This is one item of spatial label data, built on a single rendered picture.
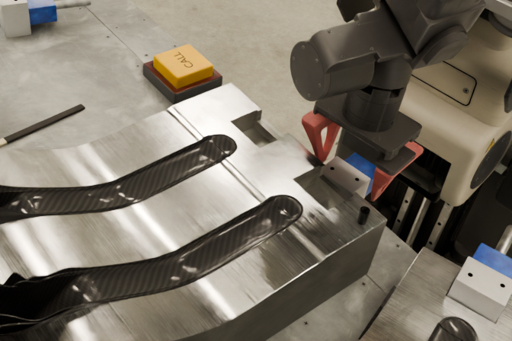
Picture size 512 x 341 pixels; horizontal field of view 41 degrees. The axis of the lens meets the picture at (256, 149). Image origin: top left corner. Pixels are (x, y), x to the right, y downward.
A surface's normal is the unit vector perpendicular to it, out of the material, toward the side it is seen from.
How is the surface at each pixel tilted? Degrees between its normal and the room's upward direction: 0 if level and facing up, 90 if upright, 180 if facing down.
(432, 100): 8
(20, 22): 90
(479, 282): 0
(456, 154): 98
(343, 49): 22
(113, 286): 28
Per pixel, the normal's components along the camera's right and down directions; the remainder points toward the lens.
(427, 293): 0.12, -0.73
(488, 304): -0.55, 0.51
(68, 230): 0.46, -0.81
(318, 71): -0.87, 0.25
